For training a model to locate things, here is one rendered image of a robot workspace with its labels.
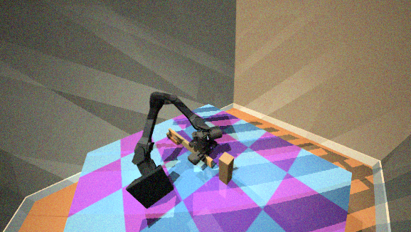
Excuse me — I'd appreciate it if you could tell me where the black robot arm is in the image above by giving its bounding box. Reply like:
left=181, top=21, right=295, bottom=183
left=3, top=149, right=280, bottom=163
left=132, top=92, right=223, bottom=178

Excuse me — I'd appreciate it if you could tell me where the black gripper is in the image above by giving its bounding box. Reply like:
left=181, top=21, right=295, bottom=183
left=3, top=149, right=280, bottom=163
left=187, top=139, right=218, bottom=165

